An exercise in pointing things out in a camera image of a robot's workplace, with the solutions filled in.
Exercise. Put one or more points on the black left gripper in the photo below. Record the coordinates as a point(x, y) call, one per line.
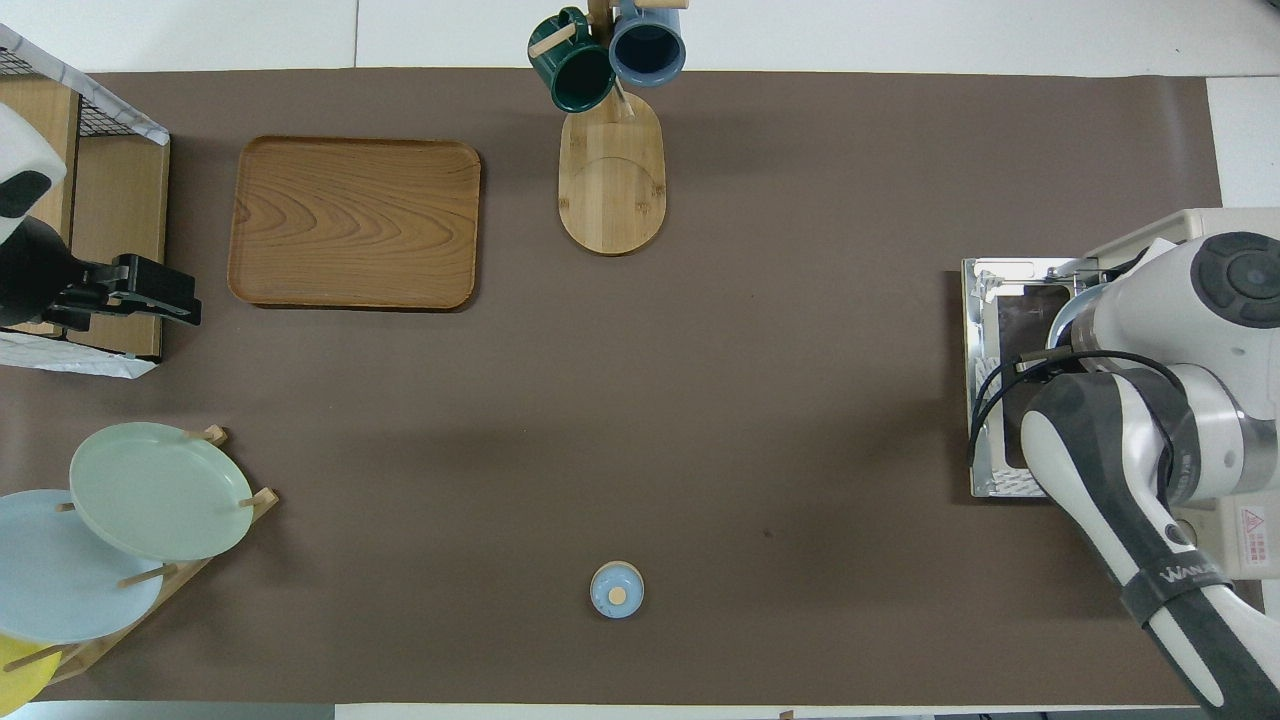
point(95, 285)

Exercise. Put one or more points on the toaster oven glass door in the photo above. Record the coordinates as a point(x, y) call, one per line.
point(1010, 272)

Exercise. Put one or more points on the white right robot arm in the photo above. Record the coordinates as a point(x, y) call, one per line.
point(1150, 315)

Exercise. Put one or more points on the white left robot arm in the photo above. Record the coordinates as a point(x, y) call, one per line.
point(25, 140)

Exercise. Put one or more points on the grey oven knob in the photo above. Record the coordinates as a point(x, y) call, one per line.
point(1182, 532)

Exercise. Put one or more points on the white toaster oven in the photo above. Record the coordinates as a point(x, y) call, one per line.
point(1256, 545)

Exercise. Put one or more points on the wooden serving tray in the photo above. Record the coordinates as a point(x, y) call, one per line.
point(350, 220)

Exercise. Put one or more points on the pale green plate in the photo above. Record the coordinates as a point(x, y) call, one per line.
point(160, 490)

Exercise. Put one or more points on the wooden plate rack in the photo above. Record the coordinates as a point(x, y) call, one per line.
point(265, 497)

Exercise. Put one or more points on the light blue plate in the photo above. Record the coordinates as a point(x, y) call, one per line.
point(60, 590)

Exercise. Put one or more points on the yellow plate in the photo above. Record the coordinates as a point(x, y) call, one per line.
point(20, 680)

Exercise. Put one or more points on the wooden mug tree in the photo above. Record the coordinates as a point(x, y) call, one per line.
point(612, 190)

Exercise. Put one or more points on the dark green mug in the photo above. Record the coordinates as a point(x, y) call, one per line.
point(583, 78)

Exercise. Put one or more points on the blue mug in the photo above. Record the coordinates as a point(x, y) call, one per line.
point(648, 50)

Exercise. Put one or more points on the brown table mat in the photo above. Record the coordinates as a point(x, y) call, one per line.
point(800, 400)

